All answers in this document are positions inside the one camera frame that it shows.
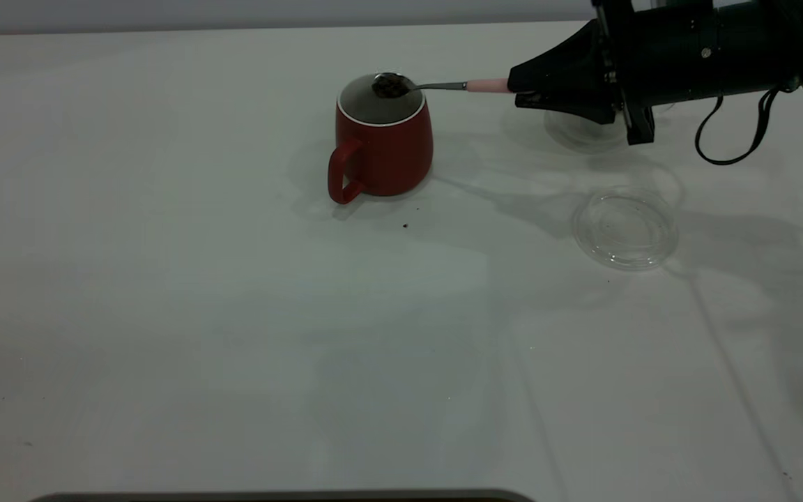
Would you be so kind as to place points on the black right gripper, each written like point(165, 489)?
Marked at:
point(715, 56)

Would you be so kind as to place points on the clear glass saucer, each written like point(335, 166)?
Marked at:
point(624, 233)

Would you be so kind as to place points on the red ceramic mug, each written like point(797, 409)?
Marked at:
point(391, 160)

